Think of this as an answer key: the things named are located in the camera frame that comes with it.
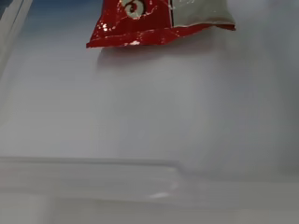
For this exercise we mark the red snack bag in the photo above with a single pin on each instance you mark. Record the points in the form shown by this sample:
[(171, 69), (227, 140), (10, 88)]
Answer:
[(140, 31)]

